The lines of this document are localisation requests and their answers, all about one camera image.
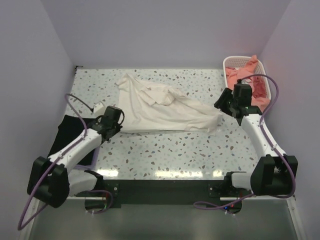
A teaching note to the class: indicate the dark pink t shirt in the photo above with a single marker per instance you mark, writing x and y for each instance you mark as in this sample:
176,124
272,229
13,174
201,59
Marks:
259,87

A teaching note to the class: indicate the salmon pink t shirt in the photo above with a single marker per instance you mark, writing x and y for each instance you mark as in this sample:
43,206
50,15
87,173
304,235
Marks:
245,67

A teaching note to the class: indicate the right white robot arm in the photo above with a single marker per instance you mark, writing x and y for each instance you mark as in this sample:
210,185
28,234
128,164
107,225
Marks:
275,172

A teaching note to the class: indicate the white t shirt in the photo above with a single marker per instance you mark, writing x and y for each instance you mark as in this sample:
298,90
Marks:
154,107

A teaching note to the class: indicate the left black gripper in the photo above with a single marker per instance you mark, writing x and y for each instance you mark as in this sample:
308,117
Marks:
110,131

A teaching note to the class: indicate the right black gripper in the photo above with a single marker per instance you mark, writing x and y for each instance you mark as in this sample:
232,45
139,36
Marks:
222,103

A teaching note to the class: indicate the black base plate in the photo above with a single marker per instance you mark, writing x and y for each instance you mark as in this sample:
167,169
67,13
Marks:
195,193

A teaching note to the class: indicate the black folded t shirt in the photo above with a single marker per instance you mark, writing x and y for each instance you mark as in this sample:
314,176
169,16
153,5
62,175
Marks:
70,128

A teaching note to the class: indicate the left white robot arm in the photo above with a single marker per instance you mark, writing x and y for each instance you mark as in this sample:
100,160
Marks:
49,177

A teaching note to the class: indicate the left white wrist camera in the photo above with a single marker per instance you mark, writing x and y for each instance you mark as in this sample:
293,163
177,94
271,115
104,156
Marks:
99,109

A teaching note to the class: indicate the lavender folded t shirt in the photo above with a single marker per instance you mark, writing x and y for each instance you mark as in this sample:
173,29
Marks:
89,161

